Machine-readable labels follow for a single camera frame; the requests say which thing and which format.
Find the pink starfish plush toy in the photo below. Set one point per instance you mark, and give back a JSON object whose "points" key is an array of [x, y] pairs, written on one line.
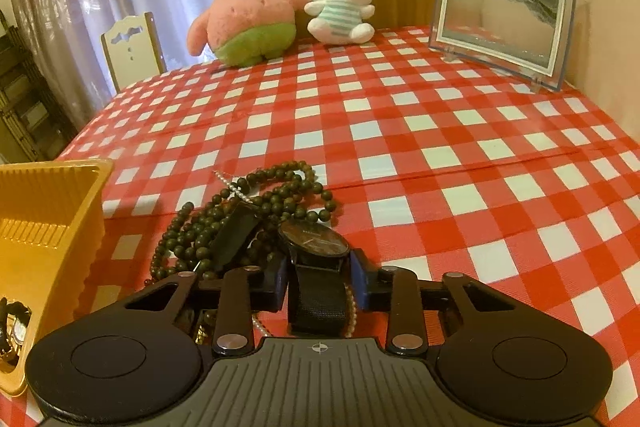
{"points": [[245, 22]]}

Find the red checkered tablecloth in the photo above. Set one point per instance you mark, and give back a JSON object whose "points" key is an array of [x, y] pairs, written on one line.
{"points": [[425, 132]]}

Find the sand art picture frame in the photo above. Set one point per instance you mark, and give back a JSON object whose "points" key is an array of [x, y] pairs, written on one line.
{"points": [[500, 12]]}

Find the folded dark metal rack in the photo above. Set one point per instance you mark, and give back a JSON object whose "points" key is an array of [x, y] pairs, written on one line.
{"points": [[25, 107]]}

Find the white wooden chair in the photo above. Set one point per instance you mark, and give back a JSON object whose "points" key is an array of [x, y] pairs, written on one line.
{"points": [[132, 52]]}

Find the black mesh band wristwatch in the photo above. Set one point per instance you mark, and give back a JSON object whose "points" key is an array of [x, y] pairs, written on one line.
{"points": [[312, 245]]}

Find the yellow plastic tray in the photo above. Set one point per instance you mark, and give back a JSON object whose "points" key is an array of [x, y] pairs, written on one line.
{"points": [[45, 217]]}

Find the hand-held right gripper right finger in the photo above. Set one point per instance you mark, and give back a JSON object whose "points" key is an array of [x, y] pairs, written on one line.
{"points": [[358, 278]]}

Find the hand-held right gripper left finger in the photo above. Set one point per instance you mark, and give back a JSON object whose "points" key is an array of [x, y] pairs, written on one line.
{"points": [[280, 282]]}

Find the gold wristwatch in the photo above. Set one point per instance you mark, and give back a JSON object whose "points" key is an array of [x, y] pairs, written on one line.
{"points": [[17, 332]]}

